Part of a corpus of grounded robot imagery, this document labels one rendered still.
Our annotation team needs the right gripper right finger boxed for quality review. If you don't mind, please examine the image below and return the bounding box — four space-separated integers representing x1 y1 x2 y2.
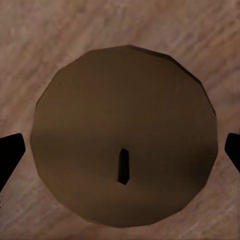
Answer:
225 133 240 173

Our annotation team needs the pillar candle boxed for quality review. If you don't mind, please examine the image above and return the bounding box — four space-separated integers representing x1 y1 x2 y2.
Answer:
30 44 219 229

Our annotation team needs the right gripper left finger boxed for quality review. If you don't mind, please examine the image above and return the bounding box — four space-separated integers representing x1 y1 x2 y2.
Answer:
0 133 26 192

